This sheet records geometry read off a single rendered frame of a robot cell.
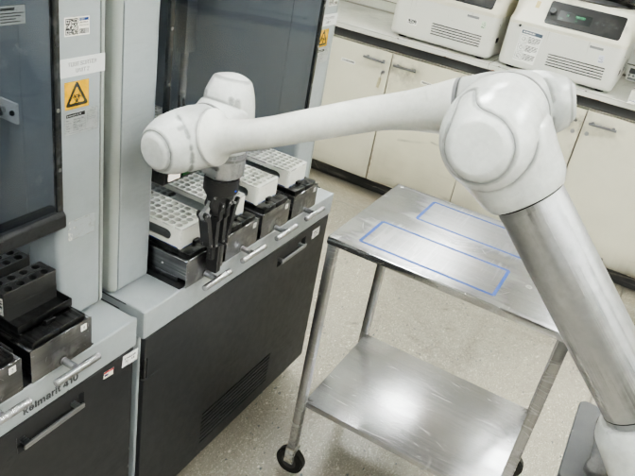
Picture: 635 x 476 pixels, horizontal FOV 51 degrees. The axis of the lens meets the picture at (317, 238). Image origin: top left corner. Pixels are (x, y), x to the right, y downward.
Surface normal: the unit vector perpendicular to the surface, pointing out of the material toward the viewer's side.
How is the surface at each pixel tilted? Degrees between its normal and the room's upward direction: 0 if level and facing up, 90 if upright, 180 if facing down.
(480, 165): 81
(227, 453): 0
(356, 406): 0
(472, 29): 90
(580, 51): 90
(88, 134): 90
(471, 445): 0
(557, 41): 90
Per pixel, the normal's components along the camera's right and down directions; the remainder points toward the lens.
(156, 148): -0.56, 0.37
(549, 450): 0.16, -0.87
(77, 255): 0.86, 0.36
